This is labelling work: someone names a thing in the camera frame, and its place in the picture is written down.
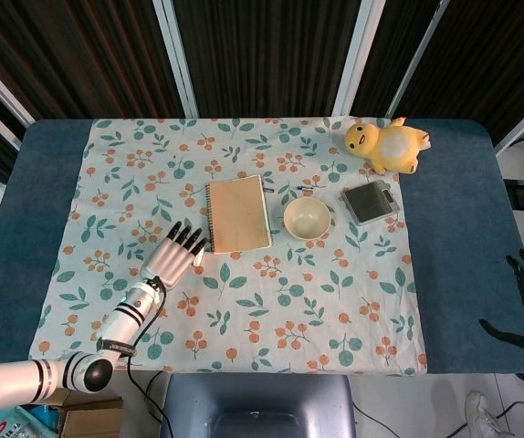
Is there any floral patterned tablecloth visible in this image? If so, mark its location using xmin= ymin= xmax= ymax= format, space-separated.
xmin=27 ymin=116 xmax=429 ymax=378

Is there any grey digital kitchen scale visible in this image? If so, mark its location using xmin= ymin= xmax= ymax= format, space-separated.
xmin=340 ymin=180 xmax=402 ymax=227

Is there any yellow duck plush toy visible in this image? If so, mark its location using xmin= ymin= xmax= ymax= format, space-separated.
xmin=344 ymin=116 xmax=433 ymax=176

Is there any brown spiral notebook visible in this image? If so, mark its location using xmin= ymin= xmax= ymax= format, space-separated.
xmin=204 ymin=173 xmax=274 ymax=256

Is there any brown cardboard box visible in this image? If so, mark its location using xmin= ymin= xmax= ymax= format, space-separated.
xmin=42 ymin=390 xmax=124 ymax=438

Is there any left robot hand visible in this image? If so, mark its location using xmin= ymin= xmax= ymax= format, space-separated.
xmin=140 ymin=221 xmax=209 ymax=290

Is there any dark folding screen panel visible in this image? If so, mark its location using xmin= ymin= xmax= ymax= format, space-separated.
xmin=0 ymin=0 xmax=524 ymax=183

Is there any black cable on floor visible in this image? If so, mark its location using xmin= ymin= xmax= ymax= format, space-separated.
xmin=355 ymin=400 xmax=524 ymax=438

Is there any teal plastic package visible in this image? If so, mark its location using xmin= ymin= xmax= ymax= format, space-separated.
xmin=0 ymin=405 xmax=62 ymax=438

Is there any cream ceramic bowl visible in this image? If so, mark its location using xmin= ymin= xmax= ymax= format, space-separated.
xmin=282 ymin=196 xmax=332 ymax=241

